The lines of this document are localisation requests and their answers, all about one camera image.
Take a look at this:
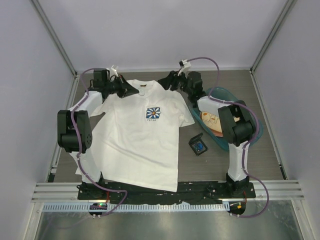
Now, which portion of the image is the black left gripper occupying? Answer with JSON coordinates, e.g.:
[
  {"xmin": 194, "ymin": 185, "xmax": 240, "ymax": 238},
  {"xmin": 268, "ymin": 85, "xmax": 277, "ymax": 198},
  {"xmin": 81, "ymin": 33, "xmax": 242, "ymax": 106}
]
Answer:
[{"xmin": 105, "ymin": 74, "xmax": 139, "ymax": 99}]

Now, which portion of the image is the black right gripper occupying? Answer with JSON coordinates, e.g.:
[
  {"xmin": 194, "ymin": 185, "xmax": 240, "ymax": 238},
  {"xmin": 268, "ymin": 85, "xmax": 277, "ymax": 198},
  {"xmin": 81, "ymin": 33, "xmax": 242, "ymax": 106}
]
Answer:
[{"xmin": 156, "ymin": 69, "xmax": 192, "ymax": 97}]

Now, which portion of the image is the white t-shirt flower print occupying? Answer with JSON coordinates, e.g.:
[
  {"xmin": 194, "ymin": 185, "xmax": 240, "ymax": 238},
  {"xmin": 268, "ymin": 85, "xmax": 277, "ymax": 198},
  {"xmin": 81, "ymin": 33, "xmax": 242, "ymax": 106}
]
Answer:
[{"xmin": 89, "ymin": 79, "xmax": 194, "ymax": 192}]

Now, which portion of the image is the dark blue round brooch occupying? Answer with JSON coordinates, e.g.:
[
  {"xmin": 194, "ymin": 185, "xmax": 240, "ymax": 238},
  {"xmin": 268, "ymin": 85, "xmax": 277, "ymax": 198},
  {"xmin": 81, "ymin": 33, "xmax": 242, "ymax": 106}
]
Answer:
[{"xmin": 194, "ymin": 142, "xmax": 204, "ymax": 152}]

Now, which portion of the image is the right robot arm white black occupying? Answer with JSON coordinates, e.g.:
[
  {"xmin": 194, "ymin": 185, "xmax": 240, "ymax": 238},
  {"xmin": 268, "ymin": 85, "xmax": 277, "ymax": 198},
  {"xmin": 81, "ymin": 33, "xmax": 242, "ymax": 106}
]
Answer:
[{"xmin": 157, "ymin": 71, "xmax": 259, "ymax": 198}]

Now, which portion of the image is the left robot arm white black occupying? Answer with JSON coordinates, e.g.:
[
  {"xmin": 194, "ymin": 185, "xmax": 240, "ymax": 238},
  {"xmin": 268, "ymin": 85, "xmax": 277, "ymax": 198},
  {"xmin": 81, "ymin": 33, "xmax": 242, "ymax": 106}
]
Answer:
[{"xmin": 57, "ymin": 68, "xmax": 139, "ymax": 200}]

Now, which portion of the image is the teal plastic basin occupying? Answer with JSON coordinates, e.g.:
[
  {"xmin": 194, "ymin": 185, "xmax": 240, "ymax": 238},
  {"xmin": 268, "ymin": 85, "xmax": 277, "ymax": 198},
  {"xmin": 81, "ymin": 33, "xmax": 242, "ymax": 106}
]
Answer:
[{"xmin": 189, "ymin": 87, "xmax": 264, "ymax": 152}]

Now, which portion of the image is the beige plate with bird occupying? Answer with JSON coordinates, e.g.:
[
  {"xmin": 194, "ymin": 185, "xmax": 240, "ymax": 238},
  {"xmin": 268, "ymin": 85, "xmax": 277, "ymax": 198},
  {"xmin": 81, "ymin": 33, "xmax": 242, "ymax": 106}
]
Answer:
[{"xmin": 200, "ymin": 111, "xmax": 223, "ymax": 138}]

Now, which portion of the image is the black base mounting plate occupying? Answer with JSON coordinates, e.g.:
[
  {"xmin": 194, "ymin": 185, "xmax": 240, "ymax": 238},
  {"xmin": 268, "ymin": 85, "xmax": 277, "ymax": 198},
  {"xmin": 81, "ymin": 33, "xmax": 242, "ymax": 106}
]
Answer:
[{"xmin": 76, "ymin": 181, "xmax": 256, "ymax": 205}]

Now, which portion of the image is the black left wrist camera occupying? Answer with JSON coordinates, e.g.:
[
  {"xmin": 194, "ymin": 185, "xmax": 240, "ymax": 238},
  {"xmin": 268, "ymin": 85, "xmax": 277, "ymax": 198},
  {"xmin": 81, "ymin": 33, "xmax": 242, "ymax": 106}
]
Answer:
[{"xmin": 89, "ymin": 68, "xmax": 110, "ymax": 88}]

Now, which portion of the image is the black frame box right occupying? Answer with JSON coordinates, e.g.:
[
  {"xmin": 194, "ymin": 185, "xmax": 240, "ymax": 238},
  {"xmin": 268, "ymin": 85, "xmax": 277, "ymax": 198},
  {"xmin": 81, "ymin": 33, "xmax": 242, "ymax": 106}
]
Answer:
[{"xmin": 188, "ymin": 132, "xmax": 208, "ymax": 156}]

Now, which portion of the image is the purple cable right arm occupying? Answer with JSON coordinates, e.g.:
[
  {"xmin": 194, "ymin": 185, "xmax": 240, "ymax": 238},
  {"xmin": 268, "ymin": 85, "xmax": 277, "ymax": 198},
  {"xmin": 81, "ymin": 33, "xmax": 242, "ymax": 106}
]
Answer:
[{"xmin": 186, "ymin": 56, "xmax": 270, "ymax": 218}]

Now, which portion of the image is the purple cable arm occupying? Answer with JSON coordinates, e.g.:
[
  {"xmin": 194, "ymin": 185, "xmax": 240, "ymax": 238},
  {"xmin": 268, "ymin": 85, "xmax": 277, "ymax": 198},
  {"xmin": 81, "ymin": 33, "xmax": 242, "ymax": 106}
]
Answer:
[
  {"xmin": 186, "ymin": 56, "xmax": 270, "ymax": 218},
  {"xmin": 71, "ymin": 67, "xmax": 128, "ymax": 218}
]

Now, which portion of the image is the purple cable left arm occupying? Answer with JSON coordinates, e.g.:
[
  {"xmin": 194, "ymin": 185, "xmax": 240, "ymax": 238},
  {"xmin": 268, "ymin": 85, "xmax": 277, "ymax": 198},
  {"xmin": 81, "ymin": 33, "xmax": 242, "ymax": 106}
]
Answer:
[{"xmin": 71, "ymin": 67, "xmax": 128, "ymax": 218}]

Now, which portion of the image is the white slotted cable duct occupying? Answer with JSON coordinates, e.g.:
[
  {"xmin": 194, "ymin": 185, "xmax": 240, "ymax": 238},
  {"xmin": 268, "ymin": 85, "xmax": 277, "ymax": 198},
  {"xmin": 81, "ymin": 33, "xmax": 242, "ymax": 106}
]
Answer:
[{"xmin": 42, "ymin": 202, "xmax": 230, "ymax": 213}]

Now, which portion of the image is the aluminium frame rail front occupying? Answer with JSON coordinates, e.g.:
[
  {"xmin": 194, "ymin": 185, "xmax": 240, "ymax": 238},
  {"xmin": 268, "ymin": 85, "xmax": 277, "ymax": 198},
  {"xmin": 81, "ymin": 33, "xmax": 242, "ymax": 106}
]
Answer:
[{"xmin": 31, "ymin": 179, "xmax": 305, "ymax": 202}]

